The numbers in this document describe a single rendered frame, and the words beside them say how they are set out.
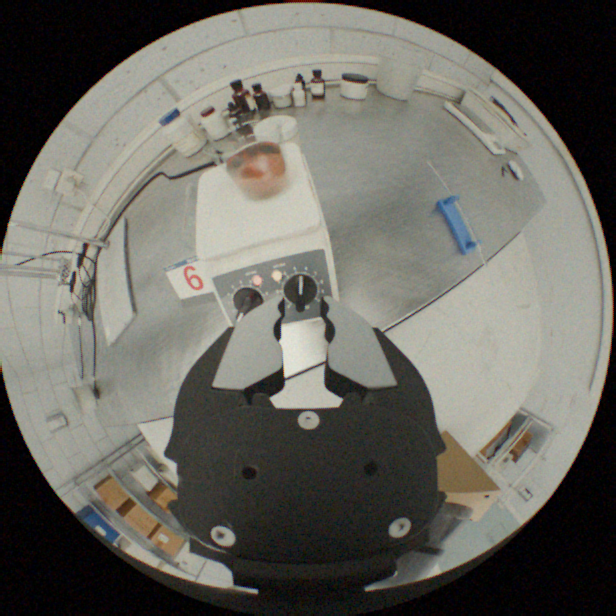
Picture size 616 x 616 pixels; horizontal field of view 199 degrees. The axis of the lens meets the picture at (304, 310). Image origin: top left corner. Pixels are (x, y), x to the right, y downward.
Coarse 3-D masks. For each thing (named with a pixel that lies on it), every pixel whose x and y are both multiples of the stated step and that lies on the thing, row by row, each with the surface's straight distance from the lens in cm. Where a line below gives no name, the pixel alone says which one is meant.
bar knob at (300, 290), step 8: (288, 280) 17; (296, 280) 16; (304, 280) 16; (312, 280) 17; (288, 288) 17; (296, 288) 16; (304, 288) 16; (312, 288) 17; (288, 296) 18; (296, 296) 16; (304, 296) 16; (312, 296) 18; (296, 304) 16; (304, 304) 16
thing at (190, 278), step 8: (192, 264) 26; (200, 264) 25; (168, 272) 29; (176, 272) 28; (184, 272) 27; (192, 272) 26; (200, 272) 26; (176, 280) 29; (184, 280) 28; (192, 280) 27; (200, 280) 26; (208, 280) 26; (176, 288) 30; (184, 288) 29; (192, 288) 28; (200, 288) 27; (208, 288) 26
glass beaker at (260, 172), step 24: (216, 120) 16; (240, 120) 16; (264, 120) 16; (216, 144) 16; (240, 144) 17; (264, 144) 12; (240, 168) 13; (264, 168) 14; (288, 168) 16; (240, 192) 16; (264, 192) 15
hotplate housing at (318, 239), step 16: (304, 160) 23; (320, 208) 18; (320, 224) 17; (288, 240) 17; (304, 240) 17; (320, 240) 17; (224, 256) 19; (240, 256) 18; (256, 256) 17; (272, 256) 17; (208, 272) 19; (224, 272) 19; (336, 288) 19; (304, 320) 20
